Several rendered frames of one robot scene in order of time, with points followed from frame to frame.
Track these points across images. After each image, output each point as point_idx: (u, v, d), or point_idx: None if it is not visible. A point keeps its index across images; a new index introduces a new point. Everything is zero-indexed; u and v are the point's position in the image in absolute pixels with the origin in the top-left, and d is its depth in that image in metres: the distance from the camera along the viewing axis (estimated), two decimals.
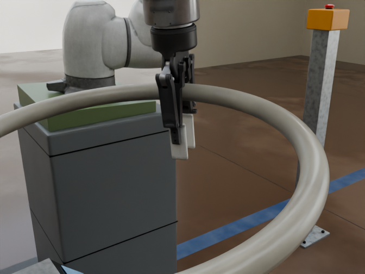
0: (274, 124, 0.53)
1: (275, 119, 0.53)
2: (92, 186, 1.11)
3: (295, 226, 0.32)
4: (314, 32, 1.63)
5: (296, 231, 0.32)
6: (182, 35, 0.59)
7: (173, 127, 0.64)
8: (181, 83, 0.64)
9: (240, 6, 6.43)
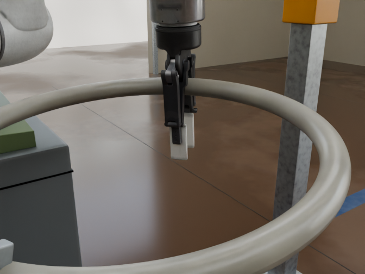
0: (284, 114, 0.53)
1: (284, 110, 0.53)
2: None
3: (329, 199, 0.32)
4: (292, 27, 1.21)
5: (331, 204, 0.32)
6: (188, 33, 0.60)
7: (175, 126, 0.64)
8: (184, 81, 0.64)
9: (231, 4, 6.02)
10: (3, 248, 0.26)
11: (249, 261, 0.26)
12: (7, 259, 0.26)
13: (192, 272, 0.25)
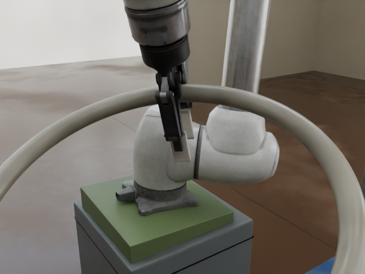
0: (289, 130, 0.54)
1: (289, 126, 0.53)
2: None
3: None
4: None
5: None
6: (177, 50, 0.56)
7: (177, 140, 0.63)
8: (179, 94, 0.61)
9: None
10: None
11: None
12: None
13: None
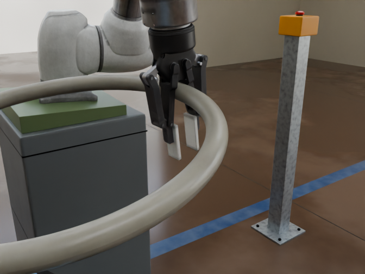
0: (197, 110, 0.59)
1: (197, 106, 0.59)
2: (64, 185, 1.18)
3: (173, 192, 0.39)
4: (285, 38, 1.70)
5: (173, 196, 0.38)
6: (168, 38, 0.59)
7: (157, 126, 0.65)
8: (171, 85, 0.63)
9: (233, 8, 6.50)
10: None
11: (81, 243, 0.34)
12: None
13: (31, 251, 0.33)
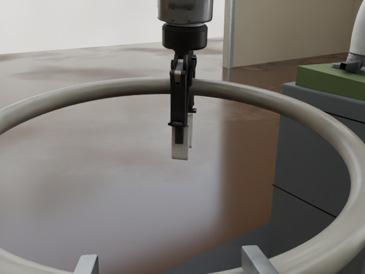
0: (238, 97, 0.63)
1: (239, 93, 0.62)
2: None
3: (364, 144, 0.45)
4: None
5: None
6: (197, 33, 0.60)
7: (181, 125, 0.64)
8: (190, 81, 0.64)
9: (294, 4, 6.50)
10: (260, 250, 0.26)
11: None
12: None
13: None
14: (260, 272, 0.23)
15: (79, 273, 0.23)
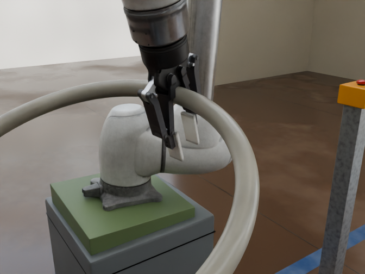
0: (209, 122, 0.58)
1: (209, 118, 0.57)
2: None
3: (233, 250, 0.40)
4: (345, 107, 1.59)
5: (234, 255, 0.40)
6: (164, 55, 0.56)
7: (160, 138, 0.65)
8: (170, 96, 0.62)
9: (247, 25, 6.40)
10: None
11: None
12: None
13: None
14: None
15: None
